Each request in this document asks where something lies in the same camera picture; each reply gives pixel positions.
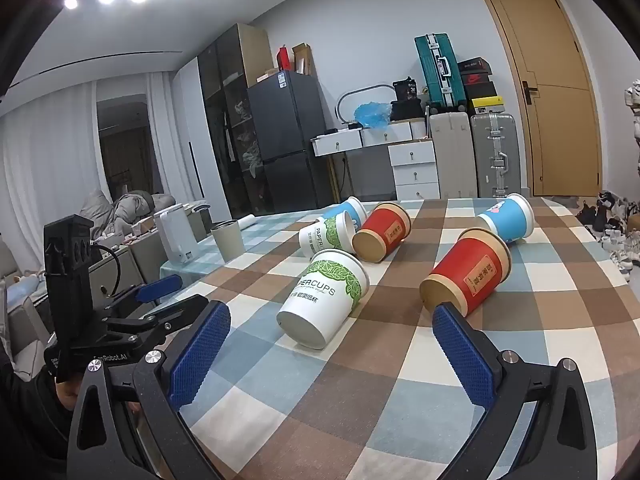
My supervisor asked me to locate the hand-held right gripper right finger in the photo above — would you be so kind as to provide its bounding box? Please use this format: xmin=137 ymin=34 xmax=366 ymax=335
xmin=432 ymin=302 xmax=598 ymax=480

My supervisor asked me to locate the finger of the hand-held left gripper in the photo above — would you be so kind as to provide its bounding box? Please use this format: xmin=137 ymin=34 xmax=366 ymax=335
xmin=142 ymin=294 xmax=211 ymax=333
xmin=102 ymin=274 xmax=183 ymax=318

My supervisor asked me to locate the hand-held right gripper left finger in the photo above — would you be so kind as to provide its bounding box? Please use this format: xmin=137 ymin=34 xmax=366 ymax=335
xmin=67 ymin=300 xmax=236 ymax=480

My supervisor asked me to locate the red paper cup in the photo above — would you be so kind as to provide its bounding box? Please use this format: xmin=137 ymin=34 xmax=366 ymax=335
xmin=419 ymin=227 xmax=513 ymax=319
xmin=351 ymin=202 xmax=413 ymax=265

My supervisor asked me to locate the large white green-leaf paper cup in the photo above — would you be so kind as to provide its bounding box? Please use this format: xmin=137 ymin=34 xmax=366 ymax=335
xmin=276 ymin=248 xmax=371 ymax=351

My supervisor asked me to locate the blue paper cup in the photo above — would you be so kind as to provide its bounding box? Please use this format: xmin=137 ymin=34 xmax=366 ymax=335
xmin=476 ymin=193 xmax=536 ymax=245
xmin=320 ymin=196 xmax=370 ymax=233

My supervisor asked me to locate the small white green-leaf paper cup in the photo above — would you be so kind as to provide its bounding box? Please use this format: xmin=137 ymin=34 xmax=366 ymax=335
xmin=298 ymin=210 xmax=357 ymax=264

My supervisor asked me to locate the person's left forearm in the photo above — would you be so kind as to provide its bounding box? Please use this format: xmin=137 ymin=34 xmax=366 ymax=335
xmin=0 ymin=350 xmax=71 ymax=478

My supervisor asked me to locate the person's left hand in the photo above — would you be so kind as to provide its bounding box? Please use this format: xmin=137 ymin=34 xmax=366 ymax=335
xmin=54 ymin=380 xmax=83 ymax=413

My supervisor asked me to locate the grey side cabinet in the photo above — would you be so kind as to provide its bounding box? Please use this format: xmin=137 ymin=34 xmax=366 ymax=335
xmin=89 ymin=232 xmax=168 ymax=307

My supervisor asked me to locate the grey sofa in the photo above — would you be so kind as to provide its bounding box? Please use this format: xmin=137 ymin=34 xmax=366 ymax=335
xmin=0 ymin=237 xmax=53 ymax=378

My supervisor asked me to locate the white electric kettle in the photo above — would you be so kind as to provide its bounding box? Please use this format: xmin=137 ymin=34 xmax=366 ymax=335
xmin=153 ymin=203 xmax=202 ymax=265

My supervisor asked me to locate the grey tumbler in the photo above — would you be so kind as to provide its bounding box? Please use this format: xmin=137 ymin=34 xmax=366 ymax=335
xmin=210 ymin=219 xmax=245 ymax=264

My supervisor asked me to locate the checkered tablecloth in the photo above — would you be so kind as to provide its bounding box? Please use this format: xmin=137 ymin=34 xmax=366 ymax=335
xmin=160 ymin=195 xmax=640 ymax=480

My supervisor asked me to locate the grey clothes pile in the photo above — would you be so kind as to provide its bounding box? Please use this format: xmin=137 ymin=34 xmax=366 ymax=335
xmin=79 ymin=189 xmax=174 ymax=239

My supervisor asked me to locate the white curtain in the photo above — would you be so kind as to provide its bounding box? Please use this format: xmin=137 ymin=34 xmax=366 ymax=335
xmin=0 ymin=71 xmax=176 ymax=246

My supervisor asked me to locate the white wardrobe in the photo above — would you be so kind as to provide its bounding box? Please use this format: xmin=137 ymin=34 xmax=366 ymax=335
xmin=171 ymin=57 xmax=207 ymax=207

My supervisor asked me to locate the dark glass cabinet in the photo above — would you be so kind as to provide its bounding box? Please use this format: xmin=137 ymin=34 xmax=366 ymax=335
xmin=197 ymin=23 xmax=274 ymax=217

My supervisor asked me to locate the black refrigerator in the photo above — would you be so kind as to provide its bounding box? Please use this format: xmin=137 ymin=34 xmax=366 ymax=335
xmin=246 ymin=70 xmax=334 ymax=212

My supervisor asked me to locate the white drawer cabinet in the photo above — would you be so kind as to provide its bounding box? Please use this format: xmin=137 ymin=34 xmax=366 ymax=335
xmin=388 ymin=139 xmax=442 ymax=201

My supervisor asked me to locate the pile of shoes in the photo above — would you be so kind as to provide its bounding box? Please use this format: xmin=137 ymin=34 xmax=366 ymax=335
xmin=574 ymin=189 xmax=640 ymax=283

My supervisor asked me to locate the silver suitcase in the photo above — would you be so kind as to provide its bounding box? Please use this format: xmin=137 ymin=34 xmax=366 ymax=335
xmin=469 ymin=113 xmax=523 ymax=199

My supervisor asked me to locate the white suitcase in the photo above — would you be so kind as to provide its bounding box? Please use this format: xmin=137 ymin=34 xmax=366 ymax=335
xmin=428 ymin=111 xmax=479 ymax=199

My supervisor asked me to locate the white dressing desk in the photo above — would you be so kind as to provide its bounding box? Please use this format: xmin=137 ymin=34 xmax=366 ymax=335
xmin=310 ymin=117 xmax=429 ymax=201

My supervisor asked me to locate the blue plastic bag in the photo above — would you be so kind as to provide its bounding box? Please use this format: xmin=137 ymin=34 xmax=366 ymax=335
xmin=353 ymin=101 xmax=392 ymax=129

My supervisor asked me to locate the oval mirror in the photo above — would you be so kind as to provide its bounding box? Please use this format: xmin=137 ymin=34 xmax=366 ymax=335
xmin=335 ymin=83 xmax=399 ymax=127

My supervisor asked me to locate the black bag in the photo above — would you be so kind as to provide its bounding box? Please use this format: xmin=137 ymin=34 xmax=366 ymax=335
xmin=389 ymin=77 xmax=427 ymax=122

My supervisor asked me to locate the cardboard box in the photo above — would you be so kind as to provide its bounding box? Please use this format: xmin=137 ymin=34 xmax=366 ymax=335
xmin=292 ymin=42 xmax=314 ymax=76

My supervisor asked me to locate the stack of shoe boxes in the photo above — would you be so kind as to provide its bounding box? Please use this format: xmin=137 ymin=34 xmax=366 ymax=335
xmin=457 ymin=58 xmax=506 ymax=117

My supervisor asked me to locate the wooden door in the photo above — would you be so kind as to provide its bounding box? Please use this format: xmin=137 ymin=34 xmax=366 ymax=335
xmin=476 ymin=0 xmax=604 ymax=198

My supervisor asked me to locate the teal suitcase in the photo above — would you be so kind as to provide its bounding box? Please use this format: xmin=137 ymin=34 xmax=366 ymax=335
xmin=414 ymin=33 xmax=469 ymax=112

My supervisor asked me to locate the white robot figure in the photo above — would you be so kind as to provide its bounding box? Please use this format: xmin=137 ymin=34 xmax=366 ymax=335
xmin=624 ymin=79 xmax=640 ymax=183

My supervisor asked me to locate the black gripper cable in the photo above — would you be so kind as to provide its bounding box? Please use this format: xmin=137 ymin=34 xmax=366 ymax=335
xmin=89 ymin=243 xmax=122 ymax=297

